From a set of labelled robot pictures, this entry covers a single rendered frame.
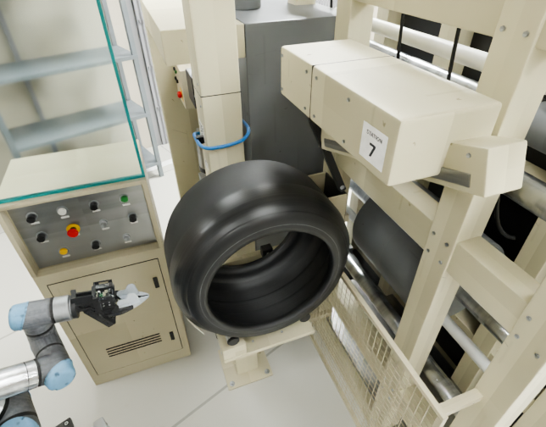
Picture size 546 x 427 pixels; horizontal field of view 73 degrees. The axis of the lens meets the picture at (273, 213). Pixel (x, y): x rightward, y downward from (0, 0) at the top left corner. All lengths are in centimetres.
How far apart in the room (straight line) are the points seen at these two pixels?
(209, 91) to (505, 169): 83
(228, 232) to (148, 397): 156
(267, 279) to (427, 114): 99
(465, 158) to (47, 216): 150
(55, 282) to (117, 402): 86
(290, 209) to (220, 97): 44
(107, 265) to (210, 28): 114
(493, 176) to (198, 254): 71
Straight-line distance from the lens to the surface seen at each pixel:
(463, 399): 131
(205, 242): 101
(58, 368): 121
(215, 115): 125
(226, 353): 144
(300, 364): 239
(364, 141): 84
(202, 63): 119
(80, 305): 124
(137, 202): 169
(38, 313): 124
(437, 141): 82
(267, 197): 101
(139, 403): 240
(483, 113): 87
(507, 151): 82
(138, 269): 186
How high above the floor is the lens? 206
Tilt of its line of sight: 37 degrees down
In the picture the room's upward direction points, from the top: 1 degrees counter-clockwise
